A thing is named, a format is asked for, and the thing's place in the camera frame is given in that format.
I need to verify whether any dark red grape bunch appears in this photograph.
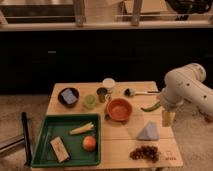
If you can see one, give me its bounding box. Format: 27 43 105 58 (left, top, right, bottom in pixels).
129 145 160 163

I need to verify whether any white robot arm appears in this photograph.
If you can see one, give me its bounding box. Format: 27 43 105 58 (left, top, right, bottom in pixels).
158 63 213 127

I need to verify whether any red orange bowl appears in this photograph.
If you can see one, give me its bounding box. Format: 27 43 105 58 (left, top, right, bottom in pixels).
106 98 132 121

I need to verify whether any black bowl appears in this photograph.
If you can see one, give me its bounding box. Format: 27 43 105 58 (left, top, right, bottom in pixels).
58 87 79 107

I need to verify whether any green pepper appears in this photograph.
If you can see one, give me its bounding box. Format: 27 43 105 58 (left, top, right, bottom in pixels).
141 101 161 112

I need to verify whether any blue folded cloth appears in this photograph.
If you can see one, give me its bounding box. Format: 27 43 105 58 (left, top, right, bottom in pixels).
137 122 159 141

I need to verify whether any white cup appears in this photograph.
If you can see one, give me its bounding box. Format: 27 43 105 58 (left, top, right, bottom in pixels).
102 78 115 94

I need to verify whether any dark metal mug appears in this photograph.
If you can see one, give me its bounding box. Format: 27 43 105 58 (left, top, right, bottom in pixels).
96 87 110 103

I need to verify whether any green plastic cup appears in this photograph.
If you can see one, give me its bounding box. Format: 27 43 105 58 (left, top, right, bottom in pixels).
84 95 96 109

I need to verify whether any orange round fruit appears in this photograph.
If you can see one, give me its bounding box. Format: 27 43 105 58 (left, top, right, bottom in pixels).
83 136 96 151

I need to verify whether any blue sponge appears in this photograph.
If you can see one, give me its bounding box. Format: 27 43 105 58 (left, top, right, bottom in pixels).
61 89 77 104

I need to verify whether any green plastic tray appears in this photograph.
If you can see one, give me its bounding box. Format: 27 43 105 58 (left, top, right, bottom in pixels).
31 114 101 168

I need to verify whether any beige rectangular sponge block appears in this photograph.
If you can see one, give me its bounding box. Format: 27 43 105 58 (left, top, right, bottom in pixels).
50 137 70 163

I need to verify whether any black stand bar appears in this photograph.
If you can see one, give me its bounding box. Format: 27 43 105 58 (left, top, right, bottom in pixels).
21 112 32 166

